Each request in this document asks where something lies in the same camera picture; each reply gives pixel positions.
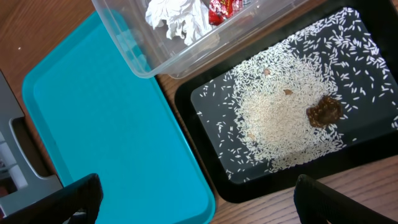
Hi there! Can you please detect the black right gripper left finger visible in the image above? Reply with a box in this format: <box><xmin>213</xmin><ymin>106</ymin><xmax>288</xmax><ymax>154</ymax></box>
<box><xmin>1</xmin><ymin>173</ymin><xmax>103</xmax><ymax>224</ymax></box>

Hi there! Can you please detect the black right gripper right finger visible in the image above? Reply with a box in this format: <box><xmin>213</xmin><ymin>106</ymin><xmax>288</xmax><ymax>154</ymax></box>
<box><xmin>294</xmin><ymin>174</ymin><xmax>397</xmax><ymax>224</ymax></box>

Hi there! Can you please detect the brown food piece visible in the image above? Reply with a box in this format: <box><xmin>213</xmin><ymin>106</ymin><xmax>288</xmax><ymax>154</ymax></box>
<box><xmin>306</xmin><ymin>96</ymin><xmax>343</xmax><ymax>128</ymax></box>

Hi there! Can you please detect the pile of rice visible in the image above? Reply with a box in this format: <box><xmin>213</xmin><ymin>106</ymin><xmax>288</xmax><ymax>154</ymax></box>
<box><xmin>190</xmin><ymin>7</ymin><xmax>397</xmax><ymax>184</ymax></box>

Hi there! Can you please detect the white tissue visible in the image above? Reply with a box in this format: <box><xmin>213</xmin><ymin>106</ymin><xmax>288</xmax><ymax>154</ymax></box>
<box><xmin>145</xmin><ymin>0</ymin><xmax>213</xmax><ymax>46</ymax></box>

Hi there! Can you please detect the red snack wrapper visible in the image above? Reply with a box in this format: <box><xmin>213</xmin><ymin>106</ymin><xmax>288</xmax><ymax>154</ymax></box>
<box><xmin>208</xmin><ymin>0</ymin><xmax>244</xmax><ymax>26</ymax></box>

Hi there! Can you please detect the grey dish rack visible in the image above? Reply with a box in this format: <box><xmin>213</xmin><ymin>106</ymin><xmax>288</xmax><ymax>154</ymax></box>
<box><xmin>1</xmin><ymin>75</ymin><xmax>63</xmax><ymax>217</ymax></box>

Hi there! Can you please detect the teal serving tray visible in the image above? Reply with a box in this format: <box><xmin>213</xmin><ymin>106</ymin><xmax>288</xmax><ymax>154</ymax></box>
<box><xmin>22</xmin><ymin>13</ymin><xmax>216</xmax><ymax>223</ymax></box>

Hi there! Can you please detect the black plastic tray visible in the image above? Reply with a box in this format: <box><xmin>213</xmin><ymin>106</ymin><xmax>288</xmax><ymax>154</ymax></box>
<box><xmin>175</xmin><ymin>0</ymin><xmax>397</xmax><ymax>203</ymax></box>

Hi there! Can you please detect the clear plastic bin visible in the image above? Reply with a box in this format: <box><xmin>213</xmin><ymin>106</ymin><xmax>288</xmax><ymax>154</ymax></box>
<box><xmin>92</xmin><ymin>0</ymin><xmax>303</xmax><ymax>79</ymax></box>

